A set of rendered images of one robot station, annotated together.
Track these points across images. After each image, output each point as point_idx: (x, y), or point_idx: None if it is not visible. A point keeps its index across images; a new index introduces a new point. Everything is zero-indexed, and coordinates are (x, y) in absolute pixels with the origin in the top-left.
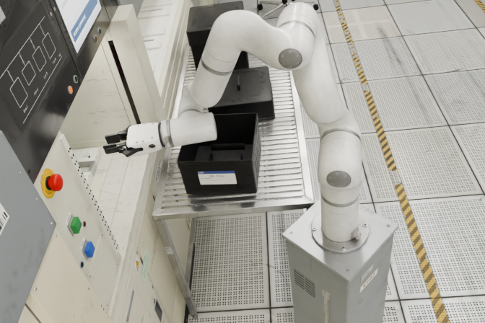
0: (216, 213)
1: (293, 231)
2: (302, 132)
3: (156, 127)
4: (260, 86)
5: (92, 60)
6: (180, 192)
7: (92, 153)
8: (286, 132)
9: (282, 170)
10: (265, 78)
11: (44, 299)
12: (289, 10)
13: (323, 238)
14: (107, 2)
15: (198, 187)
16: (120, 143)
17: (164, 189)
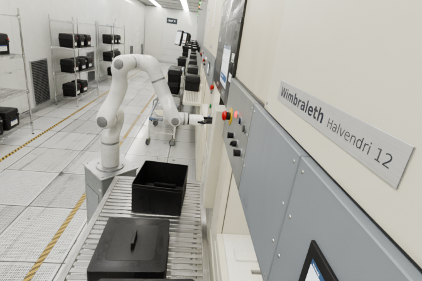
0: None
1: (132, 167)
2: (93, 216)
3: (189, 115)
4: (112, 235)
5: (219, 93)
6: (189, 189)
7: None
8: (105, 218)
9: (124, 192)
10: (101, 248)
11: (209, 98)
12: (126, 55)
13: (120, 162)
14: (226, 95)
15: (178, 182)
16: (205, 116)
17: (200, 192)
